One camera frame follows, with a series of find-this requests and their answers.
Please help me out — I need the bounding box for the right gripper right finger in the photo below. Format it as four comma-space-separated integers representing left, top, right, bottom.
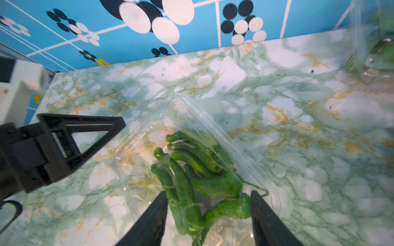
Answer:
250, 190, 303, 246

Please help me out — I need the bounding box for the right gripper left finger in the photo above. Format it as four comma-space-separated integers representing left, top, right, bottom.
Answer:
116, 191, 168, 246

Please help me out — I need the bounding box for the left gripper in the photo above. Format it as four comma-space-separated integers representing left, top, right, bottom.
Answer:
1, 113, 125, 200

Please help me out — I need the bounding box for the green pepper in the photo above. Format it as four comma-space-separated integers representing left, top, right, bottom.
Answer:
184, 164, 243, 197
192, 193, 251, 246

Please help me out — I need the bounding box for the clear clamshell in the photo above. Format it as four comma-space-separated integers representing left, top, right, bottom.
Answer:
111, 95, 280, 246
343, 1, 394, 85

